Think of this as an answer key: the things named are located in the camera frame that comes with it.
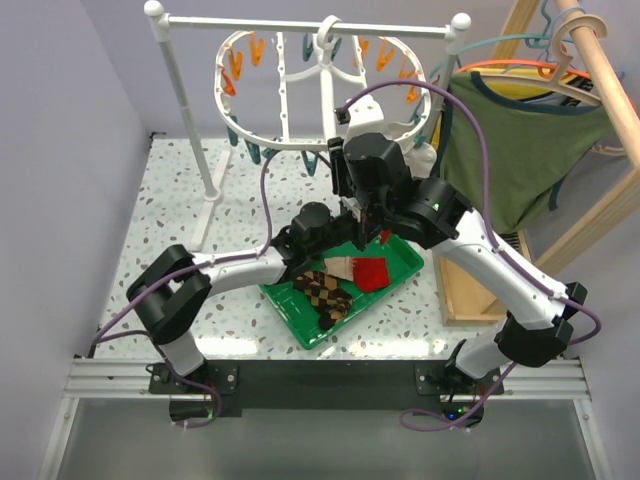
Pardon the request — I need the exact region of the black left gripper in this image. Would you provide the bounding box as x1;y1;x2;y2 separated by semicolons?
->
307;207;388;258

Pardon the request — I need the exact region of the white striped sock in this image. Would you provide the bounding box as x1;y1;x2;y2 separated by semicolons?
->
385;122;437;179

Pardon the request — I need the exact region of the red christmas sock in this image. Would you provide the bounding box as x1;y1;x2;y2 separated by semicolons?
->
323;256;391;293
379;230;392;245

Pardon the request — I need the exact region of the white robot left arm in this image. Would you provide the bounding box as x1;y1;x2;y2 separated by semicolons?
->
126;202;361;392

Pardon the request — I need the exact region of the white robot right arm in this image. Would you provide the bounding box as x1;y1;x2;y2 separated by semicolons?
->
328;133;586;393

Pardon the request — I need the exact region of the white clip hanger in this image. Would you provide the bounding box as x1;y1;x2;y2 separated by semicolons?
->
214;14;434;161

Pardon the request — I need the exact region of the orange clothes hanger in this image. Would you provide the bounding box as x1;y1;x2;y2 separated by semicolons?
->
457;59;559;79

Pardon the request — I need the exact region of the beige wooden clothes hanger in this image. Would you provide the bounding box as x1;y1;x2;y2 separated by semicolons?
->
481;14;608;106

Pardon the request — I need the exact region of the teal clothes hanger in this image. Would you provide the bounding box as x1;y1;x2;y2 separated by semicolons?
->
456;1;553;66

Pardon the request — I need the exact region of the green plastic tray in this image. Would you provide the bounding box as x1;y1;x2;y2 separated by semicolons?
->
261;235;424;350

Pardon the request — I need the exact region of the wooden clothes rack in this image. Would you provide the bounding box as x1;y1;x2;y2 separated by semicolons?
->
432;0;640;327

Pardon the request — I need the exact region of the green t-shirt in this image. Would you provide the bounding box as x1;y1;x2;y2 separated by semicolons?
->
431;72;613;235

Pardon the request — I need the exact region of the white drying rack stand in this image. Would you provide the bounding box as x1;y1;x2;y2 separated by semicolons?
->
142;0;474;251

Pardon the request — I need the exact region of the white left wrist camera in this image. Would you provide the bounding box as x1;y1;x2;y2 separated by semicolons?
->
340;197;362;222

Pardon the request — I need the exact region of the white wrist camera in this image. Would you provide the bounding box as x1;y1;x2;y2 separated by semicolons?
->
335;95;384;143
340;197;362;222

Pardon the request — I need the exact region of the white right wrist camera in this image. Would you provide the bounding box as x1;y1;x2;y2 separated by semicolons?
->
335;95;384;143

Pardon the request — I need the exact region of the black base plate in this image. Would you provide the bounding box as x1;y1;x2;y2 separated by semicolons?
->
145;360;504;422

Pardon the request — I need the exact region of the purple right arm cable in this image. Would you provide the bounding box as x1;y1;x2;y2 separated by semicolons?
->
334;80;601;431

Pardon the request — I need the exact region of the aluminium rail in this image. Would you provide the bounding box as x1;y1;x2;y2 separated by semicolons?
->
38;358;613;479

